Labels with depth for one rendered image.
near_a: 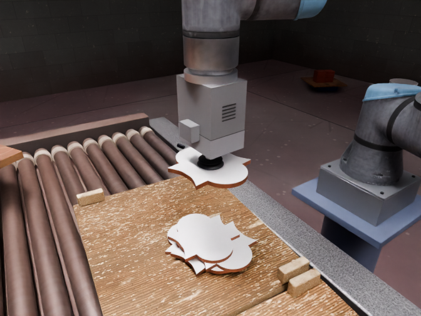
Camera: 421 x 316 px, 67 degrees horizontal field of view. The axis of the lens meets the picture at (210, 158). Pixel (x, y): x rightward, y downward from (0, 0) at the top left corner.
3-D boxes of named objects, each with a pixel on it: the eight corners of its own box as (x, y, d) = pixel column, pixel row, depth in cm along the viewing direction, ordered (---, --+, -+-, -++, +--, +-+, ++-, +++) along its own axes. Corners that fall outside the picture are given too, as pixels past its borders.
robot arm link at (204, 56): (205, 41, 38) (169, 33, 43) (205, 79, 40) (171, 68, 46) (251, 36, 42) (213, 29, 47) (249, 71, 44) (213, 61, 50)
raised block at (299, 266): (301, 265, 58) (304, 254, 57) (309, 272, 57) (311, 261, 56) (275, 278, 56) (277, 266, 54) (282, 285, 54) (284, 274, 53)
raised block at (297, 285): (312, 276, 56) (314, 265, 55) (320, 284, 55) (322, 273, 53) (285, 290, 54) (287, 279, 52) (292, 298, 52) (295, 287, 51)
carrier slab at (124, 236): (206, 173, 90) (206, 168, 89) (312, 276, 58) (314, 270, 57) (74, 210, 75) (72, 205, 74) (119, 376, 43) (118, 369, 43)
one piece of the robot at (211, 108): (154, 50, 43) (162, 156, 51) (191, 61, 37) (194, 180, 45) (211, 43, 49) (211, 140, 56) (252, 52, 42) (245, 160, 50)
